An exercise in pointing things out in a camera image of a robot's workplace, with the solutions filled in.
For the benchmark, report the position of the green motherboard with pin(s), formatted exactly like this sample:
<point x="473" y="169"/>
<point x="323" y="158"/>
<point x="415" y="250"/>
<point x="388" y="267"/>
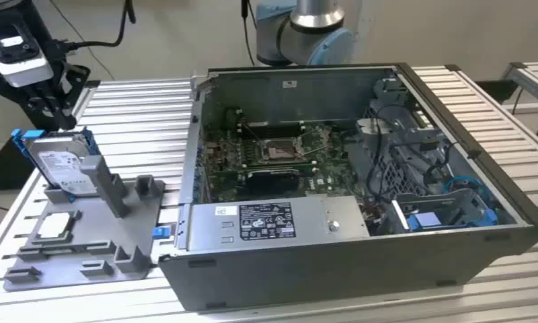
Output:
<point x="327" y="181"/>

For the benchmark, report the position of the CPU socket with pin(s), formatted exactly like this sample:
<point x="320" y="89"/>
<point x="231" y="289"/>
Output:
<point x="279" y="148"/>

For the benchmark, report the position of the dark grey PC case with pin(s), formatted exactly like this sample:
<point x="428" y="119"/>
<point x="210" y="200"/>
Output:
<point x="319" y="276"/>

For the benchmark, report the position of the black graphics card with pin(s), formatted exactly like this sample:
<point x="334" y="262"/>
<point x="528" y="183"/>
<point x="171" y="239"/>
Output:
<point x="271" y="181"/>

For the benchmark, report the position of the blue disk carrier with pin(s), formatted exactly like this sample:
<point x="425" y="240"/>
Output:
<point x="424" y="222"/>

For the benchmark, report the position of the silver CPU chip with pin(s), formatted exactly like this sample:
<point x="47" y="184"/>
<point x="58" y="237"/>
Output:
<point x="58" y="225"/>

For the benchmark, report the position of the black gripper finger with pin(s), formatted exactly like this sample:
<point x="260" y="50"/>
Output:
<point x="79" y="77"/>
<point x="8" y="95"/>

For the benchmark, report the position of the hard disk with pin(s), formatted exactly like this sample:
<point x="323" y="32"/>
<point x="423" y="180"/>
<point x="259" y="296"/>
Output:
<point x="60" y="161"/>

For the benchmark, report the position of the grey metal disk bay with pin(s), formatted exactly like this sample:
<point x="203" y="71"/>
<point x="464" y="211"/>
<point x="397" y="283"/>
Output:
<point x="399" y="168"/>

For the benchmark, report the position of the grey parts rack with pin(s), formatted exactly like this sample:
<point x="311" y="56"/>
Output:
<point x="94" y="232"/>

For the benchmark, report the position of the black RAM slot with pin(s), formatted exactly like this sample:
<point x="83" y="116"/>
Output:
<point x="270" y="125"/>
<point x="270" y="131"/>

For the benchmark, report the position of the grey metal drive cage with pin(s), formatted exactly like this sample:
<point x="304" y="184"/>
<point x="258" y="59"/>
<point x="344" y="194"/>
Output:
<point x="457" y="202"/>

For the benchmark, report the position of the black box under table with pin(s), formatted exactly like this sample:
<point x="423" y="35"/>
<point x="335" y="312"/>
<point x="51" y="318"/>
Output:
<point x="497" y="91"/>

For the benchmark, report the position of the thin metal locking lever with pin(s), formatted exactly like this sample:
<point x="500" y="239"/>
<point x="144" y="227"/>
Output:
<point x="255" y="132"/>

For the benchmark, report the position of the silver power supply unit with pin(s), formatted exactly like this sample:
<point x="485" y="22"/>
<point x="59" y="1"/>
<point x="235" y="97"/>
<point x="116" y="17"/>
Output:
<point x="207" y="222"/>

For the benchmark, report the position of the metal slat side table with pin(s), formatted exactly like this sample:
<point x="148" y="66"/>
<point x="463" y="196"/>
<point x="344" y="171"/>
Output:
<point x="533" y="77"/>

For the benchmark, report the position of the blue case latch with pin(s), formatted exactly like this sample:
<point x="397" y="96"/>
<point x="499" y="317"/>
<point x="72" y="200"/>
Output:
<point x="162" y="233"/>

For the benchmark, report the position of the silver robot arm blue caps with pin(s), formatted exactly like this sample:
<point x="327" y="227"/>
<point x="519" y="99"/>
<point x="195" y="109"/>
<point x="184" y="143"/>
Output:
<point x="296" y="37"/>

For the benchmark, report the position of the white grey wrist camera box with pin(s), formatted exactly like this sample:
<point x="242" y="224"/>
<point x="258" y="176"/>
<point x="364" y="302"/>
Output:
<point x="20" y="57"/>

